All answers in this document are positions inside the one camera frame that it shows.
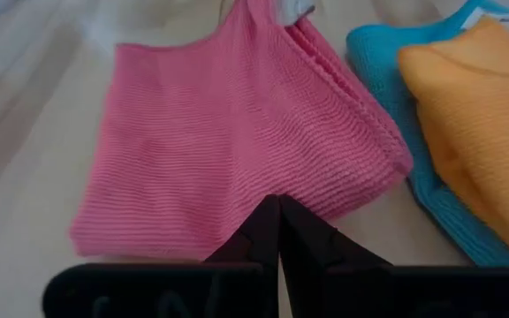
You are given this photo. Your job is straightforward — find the blue microfiber towel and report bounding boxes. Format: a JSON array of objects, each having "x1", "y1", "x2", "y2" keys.
[{"x1": 346, "y1": 0, "x2": 509, "y2": 269}]

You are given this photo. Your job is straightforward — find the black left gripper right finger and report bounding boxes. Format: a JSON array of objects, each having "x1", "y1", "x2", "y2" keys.
[{"x1": 279, "y1": 193, "x2": 392, "y2": 318}]

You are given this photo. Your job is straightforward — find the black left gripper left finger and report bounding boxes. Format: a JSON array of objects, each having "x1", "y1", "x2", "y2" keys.
[{"x1": 205, "y1": 193, "x2": 281, "y2": 318}]

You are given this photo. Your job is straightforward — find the orange microfiber towel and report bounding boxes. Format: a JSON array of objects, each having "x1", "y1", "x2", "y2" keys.
[{"x1": 398, "y1": 15, "x2": 509, "y2": 266}]

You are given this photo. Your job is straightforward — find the pink microfiber towel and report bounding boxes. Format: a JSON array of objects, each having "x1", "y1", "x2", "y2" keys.
[{"x1": 69, "y1": 0, "x2": 414, "y2": 261}]

